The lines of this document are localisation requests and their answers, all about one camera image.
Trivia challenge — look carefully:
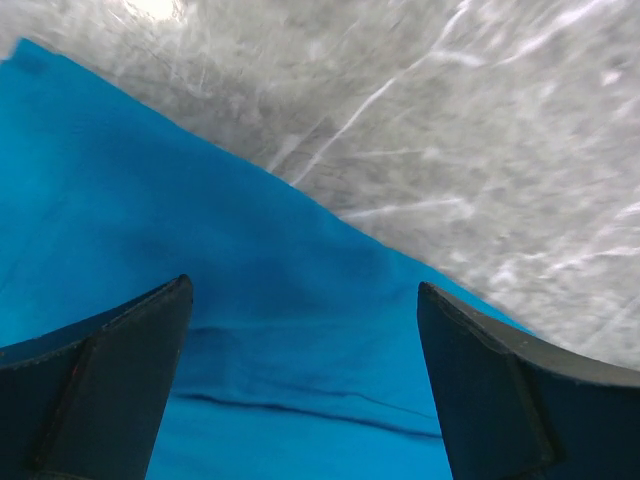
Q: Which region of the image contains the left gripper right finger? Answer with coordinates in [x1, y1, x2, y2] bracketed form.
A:
[417, 283, 639, 480]

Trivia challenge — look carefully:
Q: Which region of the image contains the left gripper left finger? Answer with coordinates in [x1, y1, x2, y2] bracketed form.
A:
[1, 275, 193, 480]

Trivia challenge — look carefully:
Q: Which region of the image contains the bright blue t shirt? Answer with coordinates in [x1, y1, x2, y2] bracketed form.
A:
[0, 37, 536, 480]

